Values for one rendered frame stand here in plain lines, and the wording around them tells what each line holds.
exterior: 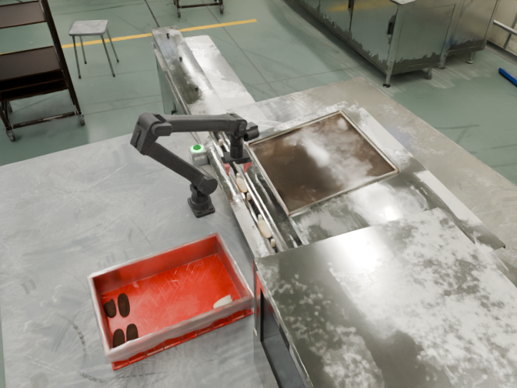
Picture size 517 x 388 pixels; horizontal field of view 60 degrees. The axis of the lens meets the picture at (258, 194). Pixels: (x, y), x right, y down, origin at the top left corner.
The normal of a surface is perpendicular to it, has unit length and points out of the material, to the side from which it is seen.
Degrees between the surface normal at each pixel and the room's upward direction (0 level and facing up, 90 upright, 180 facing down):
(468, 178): 0
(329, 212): 10
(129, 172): 0
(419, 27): 90
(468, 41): 90
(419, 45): 90
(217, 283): 0
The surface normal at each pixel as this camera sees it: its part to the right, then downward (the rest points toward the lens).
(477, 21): 0.35, 0.62
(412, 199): -0.16, -0.70
